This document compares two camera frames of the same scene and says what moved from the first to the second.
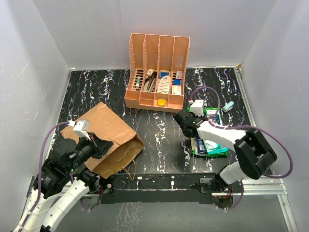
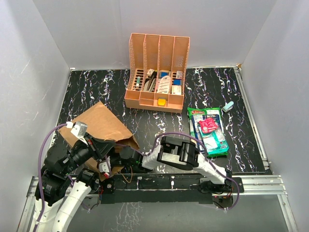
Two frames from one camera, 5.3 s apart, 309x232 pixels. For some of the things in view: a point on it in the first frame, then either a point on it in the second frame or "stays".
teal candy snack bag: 212,147 stays
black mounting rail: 154,188 stays
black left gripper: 101,147 stays
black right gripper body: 195,117 → 118,159
